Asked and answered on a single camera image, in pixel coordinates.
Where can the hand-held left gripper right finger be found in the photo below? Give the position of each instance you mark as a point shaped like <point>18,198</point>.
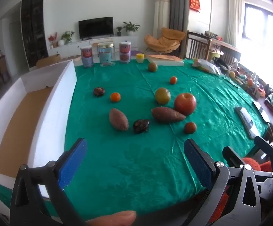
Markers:
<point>200,164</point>

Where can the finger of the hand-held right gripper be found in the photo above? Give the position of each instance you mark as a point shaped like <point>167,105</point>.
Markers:
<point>231,155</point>
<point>266,144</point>

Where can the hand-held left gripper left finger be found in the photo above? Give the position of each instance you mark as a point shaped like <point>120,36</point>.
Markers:
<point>71,167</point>

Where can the small orange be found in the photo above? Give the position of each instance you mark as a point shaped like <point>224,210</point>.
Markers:
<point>190,127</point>
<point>173,80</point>
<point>115,97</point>

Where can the sweet potato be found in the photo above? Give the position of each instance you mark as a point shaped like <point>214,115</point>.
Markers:
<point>167,114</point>
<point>118,119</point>

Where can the dark chocolate pastry front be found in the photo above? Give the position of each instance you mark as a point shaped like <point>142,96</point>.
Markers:
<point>141,126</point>

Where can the dark chocolate pastry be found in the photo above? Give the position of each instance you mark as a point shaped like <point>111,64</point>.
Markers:
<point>141,126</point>
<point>99,91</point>

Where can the yellow-green pear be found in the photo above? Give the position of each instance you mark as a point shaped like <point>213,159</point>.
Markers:
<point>162,95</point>

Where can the brown-green pear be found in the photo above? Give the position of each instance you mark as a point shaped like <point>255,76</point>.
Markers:
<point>152,67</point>

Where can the person's left hand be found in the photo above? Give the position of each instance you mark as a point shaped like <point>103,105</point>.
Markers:
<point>112,219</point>

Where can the red fuzzy cloth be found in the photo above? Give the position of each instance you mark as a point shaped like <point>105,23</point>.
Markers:
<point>251,163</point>

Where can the white remote control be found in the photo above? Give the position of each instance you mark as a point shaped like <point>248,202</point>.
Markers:
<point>246,121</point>

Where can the black and white card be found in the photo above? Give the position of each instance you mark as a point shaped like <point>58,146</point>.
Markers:
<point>261,110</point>

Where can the green tablecloth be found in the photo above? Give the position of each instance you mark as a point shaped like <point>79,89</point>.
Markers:
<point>127,164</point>

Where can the red apple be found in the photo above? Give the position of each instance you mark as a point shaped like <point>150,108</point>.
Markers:
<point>185,103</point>

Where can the row of small toys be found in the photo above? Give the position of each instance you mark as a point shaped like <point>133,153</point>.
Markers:
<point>249,80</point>

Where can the dark chocolate pastry back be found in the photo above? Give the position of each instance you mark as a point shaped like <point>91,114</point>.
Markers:
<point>99,91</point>

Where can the plastic snack bag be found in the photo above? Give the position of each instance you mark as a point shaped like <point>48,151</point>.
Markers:
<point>206,66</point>

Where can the wooden chair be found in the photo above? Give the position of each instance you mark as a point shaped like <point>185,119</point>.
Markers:
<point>48,60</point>

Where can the white book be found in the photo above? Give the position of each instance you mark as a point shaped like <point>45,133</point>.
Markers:
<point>165,60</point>

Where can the red label can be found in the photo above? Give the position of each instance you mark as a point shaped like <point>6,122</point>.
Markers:
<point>125,51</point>
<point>87,56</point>

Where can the dark wooden bench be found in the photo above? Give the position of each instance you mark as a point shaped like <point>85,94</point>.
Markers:
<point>197,44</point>

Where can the window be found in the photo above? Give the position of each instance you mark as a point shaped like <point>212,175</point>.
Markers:
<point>266,28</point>

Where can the clear glass jar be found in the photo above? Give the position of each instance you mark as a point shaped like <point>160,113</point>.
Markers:
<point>106,54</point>

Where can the white tv cabinet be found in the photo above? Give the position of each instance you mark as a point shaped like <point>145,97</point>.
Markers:
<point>75,48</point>

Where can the small yellow jar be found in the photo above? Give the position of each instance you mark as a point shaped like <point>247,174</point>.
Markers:
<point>140,58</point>

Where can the orange lounge chair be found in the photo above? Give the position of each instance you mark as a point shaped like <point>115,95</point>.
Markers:
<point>162,41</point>

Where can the red flower arrangement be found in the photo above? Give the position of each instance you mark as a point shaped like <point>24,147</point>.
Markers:
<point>52,38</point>

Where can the bushy green potted plant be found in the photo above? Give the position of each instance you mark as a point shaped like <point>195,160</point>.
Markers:
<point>67,36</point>

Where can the white curtain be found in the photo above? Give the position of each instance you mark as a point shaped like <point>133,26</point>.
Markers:
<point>234,16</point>

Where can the black television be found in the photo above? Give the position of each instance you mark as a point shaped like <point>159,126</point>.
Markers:
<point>96,28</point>

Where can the dark glass bookcase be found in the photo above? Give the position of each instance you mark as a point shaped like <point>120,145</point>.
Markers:
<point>32,28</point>

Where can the small green potted plant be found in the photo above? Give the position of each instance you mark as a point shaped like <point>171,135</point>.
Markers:
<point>119,30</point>

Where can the large green potted plant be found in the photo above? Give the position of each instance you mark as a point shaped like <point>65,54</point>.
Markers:
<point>130,27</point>

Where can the covered tower air conditioner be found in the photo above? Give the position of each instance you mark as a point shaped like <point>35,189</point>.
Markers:
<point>161,11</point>

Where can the grey curtain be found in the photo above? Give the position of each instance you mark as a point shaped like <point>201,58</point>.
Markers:
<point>177,4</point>

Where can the red wall hanging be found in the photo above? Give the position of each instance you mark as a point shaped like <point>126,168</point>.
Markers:
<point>194,2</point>

